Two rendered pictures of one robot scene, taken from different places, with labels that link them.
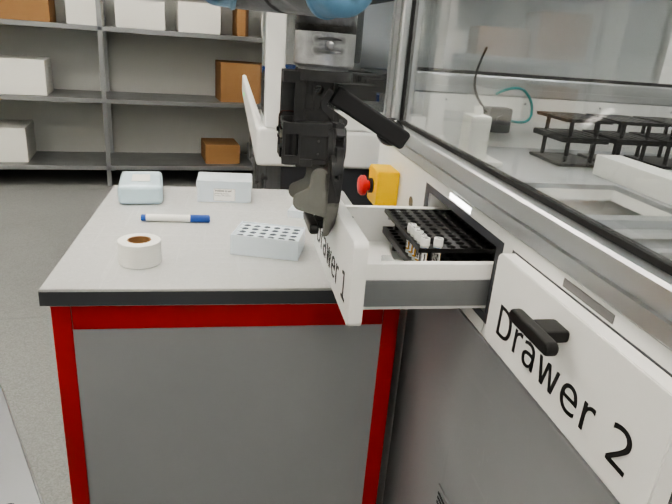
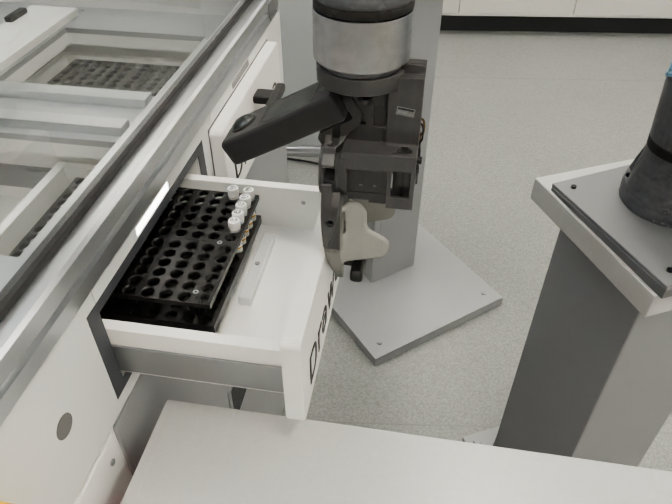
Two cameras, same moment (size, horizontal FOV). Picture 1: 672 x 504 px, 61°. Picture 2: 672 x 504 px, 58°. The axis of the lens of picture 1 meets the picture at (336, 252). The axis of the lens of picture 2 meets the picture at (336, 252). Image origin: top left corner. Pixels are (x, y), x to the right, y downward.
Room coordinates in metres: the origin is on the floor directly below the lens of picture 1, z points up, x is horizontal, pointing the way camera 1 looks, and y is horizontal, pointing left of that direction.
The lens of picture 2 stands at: (1.19, 0.18, 1.30)
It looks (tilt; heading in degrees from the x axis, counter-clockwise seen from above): 41 degrees down; 201
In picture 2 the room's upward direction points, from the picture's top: straight up
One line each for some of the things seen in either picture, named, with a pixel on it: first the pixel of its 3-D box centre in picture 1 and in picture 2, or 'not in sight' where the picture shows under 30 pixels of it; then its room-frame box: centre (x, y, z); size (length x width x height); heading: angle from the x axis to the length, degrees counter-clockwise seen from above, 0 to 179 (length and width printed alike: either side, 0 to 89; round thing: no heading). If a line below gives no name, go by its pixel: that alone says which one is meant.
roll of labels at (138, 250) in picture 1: (139, 250); not in sight; (0.90, 0.33, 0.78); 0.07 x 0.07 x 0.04
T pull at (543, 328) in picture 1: (544, 330); (267, 96); (0.48, -0.20, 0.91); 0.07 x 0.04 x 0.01; 11
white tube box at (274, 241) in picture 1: (268, 240); not in sight; (1.01, 0.13, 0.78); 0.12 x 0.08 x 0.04; 86
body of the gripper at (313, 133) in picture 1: (314, 118); (368, 130); (0.75, 0.04, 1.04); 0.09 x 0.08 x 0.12; 101
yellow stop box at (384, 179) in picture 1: (381, 185); not in sight; (1.11, -0.08, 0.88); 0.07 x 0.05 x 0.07; 11
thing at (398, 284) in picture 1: (475, 251); (134, 258); (0.80, -0.21, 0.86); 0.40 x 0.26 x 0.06; 101
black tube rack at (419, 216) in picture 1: (470, 248); (141, 256); (0.80, -0.20, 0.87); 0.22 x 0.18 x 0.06; 101
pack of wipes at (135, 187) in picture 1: (141, 186); not in sight; (1.30, 0.46, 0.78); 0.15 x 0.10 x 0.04; 17
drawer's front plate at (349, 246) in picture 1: (336, 243); (323, 273); (0.76, 0.00, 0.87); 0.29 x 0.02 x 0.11; 11
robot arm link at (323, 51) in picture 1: (324, 52); (362, 34); (0.75, 0.03, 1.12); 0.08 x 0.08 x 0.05
